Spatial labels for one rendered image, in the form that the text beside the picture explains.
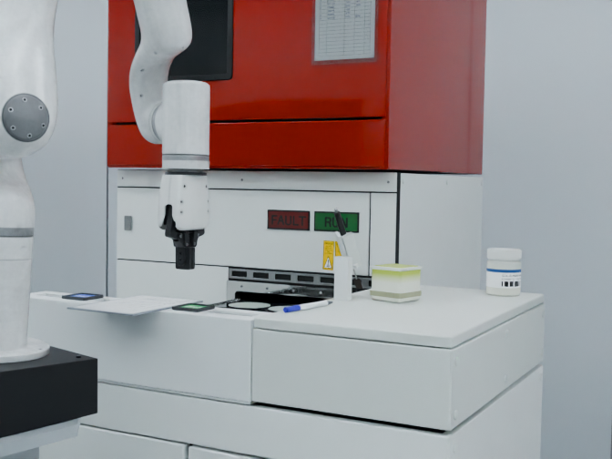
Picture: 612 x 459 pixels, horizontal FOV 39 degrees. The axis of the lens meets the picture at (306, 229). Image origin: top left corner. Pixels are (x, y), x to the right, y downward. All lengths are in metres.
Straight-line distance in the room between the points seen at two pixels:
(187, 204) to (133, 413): 0.39
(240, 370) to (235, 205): 0.79
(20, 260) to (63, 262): 3.21
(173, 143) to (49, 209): 3.14
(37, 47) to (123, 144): 0.98
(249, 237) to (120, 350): 0.66
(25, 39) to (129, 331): 0.55
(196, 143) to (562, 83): 2.12
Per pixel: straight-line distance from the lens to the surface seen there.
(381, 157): 1.97
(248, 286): 2.19
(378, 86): 1.99
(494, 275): 1.84
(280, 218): 2.14
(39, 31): 1.42
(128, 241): 2.41
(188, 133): 1.55
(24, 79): 1.36
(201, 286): 2.28
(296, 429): 1.46
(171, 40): 1.54
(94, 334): 1.68
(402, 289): 1.68
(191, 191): 1.56
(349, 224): 2.06
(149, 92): 1.63
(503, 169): 3.47
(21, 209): 1.40
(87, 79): 4.52
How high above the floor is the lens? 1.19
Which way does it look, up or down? 3 degrees down
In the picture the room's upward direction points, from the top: 1 degrees clockwise
